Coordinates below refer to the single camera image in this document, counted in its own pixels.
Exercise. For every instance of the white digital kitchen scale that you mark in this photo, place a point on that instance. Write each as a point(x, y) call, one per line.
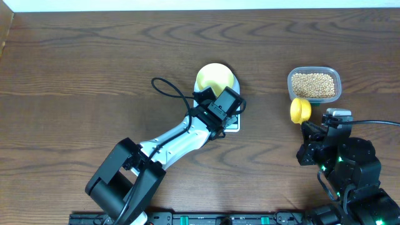
point(236, 125)

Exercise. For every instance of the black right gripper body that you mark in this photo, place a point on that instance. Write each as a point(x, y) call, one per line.
point(314, 154)

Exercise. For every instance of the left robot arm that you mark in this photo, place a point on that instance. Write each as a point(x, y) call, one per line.
point(127, 180)

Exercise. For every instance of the yellow measuring scoop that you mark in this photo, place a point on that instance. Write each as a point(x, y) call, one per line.
point(300, 110)

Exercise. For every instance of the clear plastic bean container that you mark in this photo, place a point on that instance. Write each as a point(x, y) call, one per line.
point(316, 69)

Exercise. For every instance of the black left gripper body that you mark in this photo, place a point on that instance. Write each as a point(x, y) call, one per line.
point(222, 122)

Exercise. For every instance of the soybeans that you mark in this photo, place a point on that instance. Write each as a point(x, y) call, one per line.
point(313, 85)

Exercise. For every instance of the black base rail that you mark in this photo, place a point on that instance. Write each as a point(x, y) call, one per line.
point(169, 218)

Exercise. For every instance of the yellow plastic bowl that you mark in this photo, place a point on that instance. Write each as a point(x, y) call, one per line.
point(215, 76)

